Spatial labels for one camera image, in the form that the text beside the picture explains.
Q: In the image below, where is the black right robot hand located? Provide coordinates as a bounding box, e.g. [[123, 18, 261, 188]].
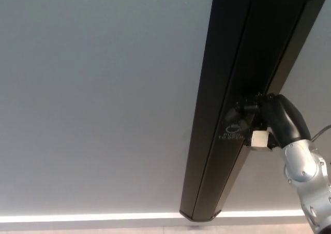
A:
[[223, 93, 312, 151]]

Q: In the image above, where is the black push-to-open door bar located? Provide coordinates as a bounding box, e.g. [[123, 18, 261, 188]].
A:
[[179, 0, 331, 223]]

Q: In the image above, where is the white LED light strip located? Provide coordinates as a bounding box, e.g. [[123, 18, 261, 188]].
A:
[[0, 209, 308, 224]]

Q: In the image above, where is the white baseboard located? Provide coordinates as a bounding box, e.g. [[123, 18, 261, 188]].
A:
[[0, 213, 315, 231]]

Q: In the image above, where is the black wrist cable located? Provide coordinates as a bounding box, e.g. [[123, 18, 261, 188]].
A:
[[311, 124, 331, 142]]

